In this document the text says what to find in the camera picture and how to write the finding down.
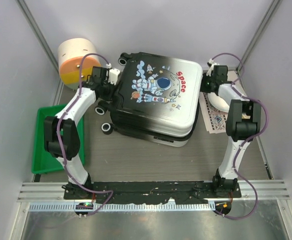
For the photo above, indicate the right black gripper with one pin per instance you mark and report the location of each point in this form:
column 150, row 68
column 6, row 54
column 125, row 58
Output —
column 202, row 89

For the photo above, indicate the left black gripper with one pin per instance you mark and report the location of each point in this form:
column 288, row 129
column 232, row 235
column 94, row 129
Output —
column 109, row 98

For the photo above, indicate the white black space suitcase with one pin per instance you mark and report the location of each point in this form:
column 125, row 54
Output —
column 156, row 99

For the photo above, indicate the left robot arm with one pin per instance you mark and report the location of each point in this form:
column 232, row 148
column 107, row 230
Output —
column 61, row 137

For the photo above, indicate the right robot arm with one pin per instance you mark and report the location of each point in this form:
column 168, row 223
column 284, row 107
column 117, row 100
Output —
column 242, row 125

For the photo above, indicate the white paper plate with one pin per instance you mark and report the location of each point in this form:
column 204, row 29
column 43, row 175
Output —
column 217, row 104

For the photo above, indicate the patterned placemat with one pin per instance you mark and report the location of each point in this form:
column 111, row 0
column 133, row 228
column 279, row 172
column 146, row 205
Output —
column 215, row 120

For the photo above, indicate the round mini drawer cabinet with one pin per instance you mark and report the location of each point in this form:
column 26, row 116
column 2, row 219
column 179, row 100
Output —
column 70, row 54

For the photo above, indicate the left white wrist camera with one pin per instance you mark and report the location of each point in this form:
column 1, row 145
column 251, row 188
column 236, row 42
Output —
column 113, row 74

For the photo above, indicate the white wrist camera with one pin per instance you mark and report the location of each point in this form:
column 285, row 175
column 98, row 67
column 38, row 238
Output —
column 113, row 74
column 211, row 63

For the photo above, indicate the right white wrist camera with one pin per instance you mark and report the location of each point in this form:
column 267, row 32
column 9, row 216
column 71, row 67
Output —
column 211, row 63

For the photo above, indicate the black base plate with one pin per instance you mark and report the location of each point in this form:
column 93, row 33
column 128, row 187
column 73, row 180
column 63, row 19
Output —
column 149, row 192

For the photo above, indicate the aluminium rail frame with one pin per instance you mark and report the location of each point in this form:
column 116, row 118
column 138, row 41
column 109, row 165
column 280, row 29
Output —
column 257, row 189

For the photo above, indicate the white slotted cable duct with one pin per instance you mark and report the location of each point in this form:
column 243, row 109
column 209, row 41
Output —
column 87, row 207

